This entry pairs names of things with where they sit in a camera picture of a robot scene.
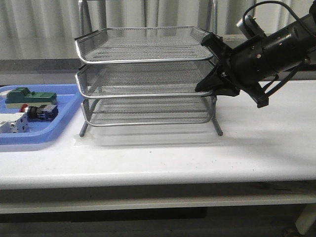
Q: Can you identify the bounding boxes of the blue plastic tray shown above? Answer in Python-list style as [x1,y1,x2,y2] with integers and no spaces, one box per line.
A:
[0,84,82,145]

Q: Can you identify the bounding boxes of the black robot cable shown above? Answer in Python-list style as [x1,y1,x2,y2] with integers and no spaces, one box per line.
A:
[242,0,312,97]

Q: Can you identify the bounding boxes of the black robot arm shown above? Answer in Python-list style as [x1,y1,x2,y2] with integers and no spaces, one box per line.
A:
[195,1,316,108]

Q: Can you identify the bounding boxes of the white circuit breaker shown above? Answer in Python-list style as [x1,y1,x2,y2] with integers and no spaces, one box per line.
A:
[0,113,29,134]

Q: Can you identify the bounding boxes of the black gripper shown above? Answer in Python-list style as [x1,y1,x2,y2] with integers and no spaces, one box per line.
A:
[195,33,269,108]

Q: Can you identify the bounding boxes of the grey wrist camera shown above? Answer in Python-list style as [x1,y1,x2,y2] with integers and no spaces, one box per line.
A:
[237,15,267,40]

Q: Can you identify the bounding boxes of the silver mesh tray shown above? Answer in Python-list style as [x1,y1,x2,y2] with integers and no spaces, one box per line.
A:
[75,26,213,64]
[75,61,213,99]
[81,97,216,127]

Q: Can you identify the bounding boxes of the white table leg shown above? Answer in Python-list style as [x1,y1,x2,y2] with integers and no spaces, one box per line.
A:
[295,203,316,235]

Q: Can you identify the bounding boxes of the red push button switch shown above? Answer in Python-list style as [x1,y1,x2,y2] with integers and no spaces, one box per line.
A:
[19,104,59,121]

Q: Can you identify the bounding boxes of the green white terminal block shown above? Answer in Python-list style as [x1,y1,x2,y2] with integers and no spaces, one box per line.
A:
[5,87,57,109]

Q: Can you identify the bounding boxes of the silver metal rack frame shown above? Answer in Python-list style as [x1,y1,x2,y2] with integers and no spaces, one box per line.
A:
[78,0,224,138]

